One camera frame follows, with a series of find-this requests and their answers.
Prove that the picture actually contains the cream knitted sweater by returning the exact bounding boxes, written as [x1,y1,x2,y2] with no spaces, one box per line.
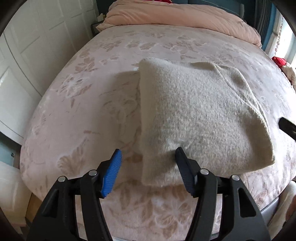
[139,58,275,187]

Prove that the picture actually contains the red plush toy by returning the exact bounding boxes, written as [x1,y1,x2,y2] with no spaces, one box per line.
[272,56,287,69]

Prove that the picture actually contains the pink butterfly bed blanket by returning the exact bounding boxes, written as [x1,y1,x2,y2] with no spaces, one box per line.
[20,25,295,240]

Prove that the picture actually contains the pink folded duvet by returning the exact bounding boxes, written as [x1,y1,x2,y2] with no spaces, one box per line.
[96,1,262,48]

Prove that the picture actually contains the red pillow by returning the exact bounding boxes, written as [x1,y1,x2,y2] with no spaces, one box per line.
[155,0,173,4]

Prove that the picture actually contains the white wardrobe doors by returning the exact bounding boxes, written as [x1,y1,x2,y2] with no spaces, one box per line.
[1,0,98,144]

